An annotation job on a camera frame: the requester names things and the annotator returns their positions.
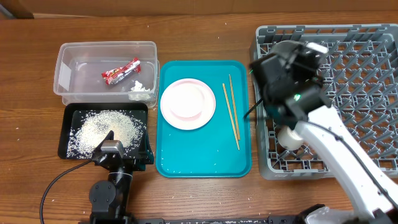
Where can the grey dishwasher rack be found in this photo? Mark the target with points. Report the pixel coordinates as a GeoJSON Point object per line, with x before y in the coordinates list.
{"type": "Point", "coordinates": [360, 75]}

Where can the red snack wrapper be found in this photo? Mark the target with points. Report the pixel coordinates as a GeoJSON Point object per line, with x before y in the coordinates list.
{"type": "Point", "coordinates": [112, 77]}

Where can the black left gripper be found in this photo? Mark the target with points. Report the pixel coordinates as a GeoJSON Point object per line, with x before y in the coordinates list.
{"type": "Point", "coordinates": [145, 156]}

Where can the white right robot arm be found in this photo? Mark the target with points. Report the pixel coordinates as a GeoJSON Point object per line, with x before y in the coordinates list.
{"type": "Point", "coordinates": [291, 94]}

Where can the clear plastic bin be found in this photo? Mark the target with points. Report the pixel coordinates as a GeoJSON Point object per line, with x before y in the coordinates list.
{"type": "Point", "coordinates": [79, 67]}

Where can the grey small bowl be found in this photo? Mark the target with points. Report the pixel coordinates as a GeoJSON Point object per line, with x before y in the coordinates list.
{"type": "Point", "coordinates": [284, 48]}

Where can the white cup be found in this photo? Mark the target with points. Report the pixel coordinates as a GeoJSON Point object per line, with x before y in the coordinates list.
{"type": "Point", "coordinates": [289, 139]}

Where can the wooden chopstick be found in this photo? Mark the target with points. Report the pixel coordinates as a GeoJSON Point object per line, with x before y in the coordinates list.
{"type": "Point", "coordinates": [231, 116]}
{"type": "Point", "coordinates": [234, 107]}

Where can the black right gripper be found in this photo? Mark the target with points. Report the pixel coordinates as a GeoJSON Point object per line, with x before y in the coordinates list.
{"type": "Point", "coordinates": [313, 72]}

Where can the pink plate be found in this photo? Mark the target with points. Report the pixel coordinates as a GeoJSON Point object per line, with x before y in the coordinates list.
{"type": "Point", "coordinates": [188, 104]}

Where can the teal plastic tray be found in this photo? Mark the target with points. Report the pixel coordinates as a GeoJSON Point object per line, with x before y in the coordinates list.
{"type": "Point", "coordinates": [211, 150]}

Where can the black plastic tray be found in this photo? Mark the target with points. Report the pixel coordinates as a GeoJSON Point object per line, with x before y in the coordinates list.
{"type": "Point", "coordinates": [66, 130]}

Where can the white tissue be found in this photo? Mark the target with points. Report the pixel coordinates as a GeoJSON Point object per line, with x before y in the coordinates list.
{"type": "Point", "coordinates": [138, 92]}

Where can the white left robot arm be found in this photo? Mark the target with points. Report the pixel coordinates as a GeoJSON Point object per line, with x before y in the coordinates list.
{"type": "Point", "coordinates": [109, 197]}

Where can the white rice pile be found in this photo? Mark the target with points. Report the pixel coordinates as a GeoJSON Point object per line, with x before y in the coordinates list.
{"type": "Point", "coordinates": [90, 127]}

